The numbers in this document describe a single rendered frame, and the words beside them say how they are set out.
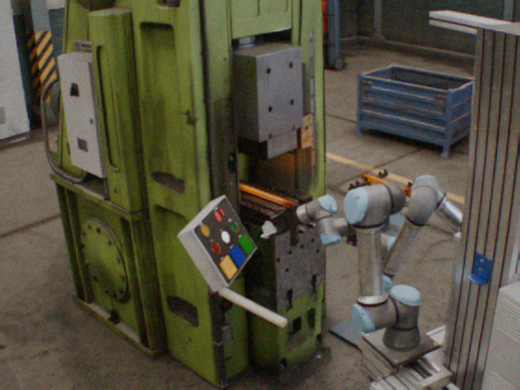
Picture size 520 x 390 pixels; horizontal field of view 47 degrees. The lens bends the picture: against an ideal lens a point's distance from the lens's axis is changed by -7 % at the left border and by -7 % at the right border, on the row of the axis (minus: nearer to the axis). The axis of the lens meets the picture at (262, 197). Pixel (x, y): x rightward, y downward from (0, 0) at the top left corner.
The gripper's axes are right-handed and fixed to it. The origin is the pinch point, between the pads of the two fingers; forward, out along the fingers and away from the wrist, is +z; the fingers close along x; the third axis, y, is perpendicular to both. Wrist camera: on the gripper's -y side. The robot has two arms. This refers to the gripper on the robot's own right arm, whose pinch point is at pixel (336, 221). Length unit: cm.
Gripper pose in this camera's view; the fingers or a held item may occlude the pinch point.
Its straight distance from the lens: 298.5
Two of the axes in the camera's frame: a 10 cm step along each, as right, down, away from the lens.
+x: 7.0, -3.2, 6.4
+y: 0.4, 9.1, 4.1
